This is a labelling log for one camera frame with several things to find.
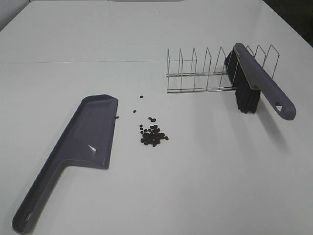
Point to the metal wire dish rack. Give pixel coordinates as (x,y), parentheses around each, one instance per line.
(198,72)

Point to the pile of coffee beans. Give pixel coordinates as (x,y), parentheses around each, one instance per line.
(152,134)

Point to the purple plastic dustpan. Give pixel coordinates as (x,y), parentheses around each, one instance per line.
(85,142)

